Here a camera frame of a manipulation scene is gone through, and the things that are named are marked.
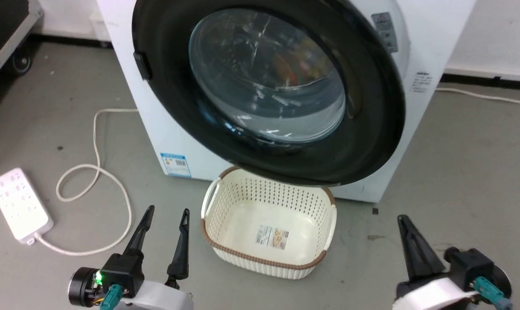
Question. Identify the black text warning sticker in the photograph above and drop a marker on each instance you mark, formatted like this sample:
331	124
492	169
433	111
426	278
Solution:
421	82

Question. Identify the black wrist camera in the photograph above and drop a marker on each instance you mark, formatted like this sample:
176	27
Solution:
122	271
468	267

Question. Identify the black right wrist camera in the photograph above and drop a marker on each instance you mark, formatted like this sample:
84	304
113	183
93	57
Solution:
468	267

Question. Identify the blue energy label sticker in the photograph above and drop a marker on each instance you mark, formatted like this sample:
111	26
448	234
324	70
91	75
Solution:
175	165

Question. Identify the round black washing machine door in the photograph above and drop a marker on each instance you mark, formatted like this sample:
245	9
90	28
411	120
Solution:
372	129

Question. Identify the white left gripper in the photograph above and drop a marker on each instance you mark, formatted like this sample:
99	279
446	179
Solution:
161	298

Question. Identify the cream perforated laundry basket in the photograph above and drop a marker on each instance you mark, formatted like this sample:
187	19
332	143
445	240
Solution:
266	213

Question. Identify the white power strip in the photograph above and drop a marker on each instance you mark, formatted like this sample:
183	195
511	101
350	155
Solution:
21	204

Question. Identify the black wheeled equipment case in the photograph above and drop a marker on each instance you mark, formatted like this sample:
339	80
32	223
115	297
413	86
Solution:
1	30

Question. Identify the paper label in basket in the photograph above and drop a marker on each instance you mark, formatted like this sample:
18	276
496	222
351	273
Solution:
272	237

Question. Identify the orange clothing behind door glass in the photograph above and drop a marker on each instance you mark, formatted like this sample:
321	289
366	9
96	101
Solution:
292	69

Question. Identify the grey sticker on washer front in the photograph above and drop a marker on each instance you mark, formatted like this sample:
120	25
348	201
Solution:
385	31

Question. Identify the white front-load washing machine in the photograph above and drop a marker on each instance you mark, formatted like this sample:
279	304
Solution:
156	107

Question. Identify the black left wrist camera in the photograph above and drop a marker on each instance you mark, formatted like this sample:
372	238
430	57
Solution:
122	271

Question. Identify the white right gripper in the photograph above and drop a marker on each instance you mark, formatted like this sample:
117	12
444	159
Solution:
428	297

